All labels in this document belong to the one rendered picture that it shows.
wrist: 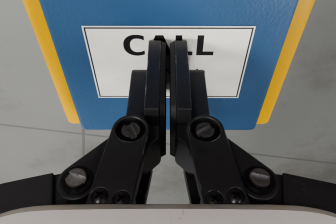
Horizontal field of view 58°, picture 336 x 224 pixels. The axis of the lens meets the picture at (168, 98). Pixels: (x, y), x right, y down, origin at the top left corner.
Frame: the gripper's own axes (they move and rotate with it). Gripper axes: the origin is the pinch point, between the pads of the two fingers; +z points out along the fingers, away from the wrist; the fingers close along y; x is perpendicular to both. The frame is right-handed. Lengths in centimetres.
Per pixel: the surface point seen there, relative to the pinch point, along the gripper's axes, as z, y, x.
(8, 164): 99, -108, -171
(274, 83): 3.6, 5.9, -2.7
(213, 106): 2.0, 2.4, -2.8
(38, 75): 99, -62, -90
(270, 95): 3.6, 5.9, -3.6
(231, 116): 2.0, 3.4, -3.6
